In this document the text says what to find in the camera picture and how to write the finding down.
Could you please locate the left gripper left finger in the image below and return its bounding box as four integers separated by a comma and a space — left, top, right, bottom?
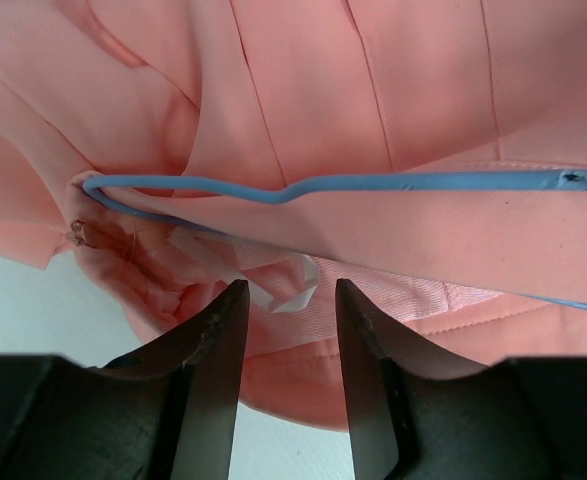
0, 280, 250, 479

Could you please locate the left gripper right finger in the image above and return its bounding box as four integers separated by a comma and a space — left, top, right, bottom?
335, 279, 587, 479

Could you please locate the blue wire hanger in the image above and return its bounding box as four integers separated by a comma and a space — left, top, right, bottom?
80, 168, 587, 316

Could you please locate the pink skirt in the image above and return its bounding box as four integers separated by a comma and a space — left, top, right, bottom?
0, 1, 587, 430

